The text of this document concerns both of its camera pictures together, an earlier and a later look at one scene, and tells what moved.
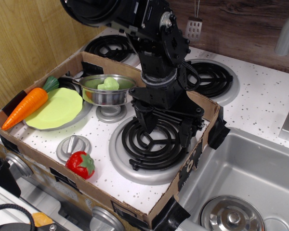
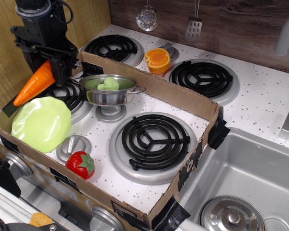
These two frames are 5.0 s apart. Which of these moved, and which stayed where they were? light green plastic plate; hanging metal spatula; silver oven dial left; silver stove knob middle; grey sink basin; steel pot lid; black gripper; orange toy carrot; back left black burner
Moved: orange toy carrot; black gripper; light green plastic plate
Stayed: silver oven dial left; silver stove knob middle; steel pot lid; hanging metal spatula; back left black burner; grey sink basin
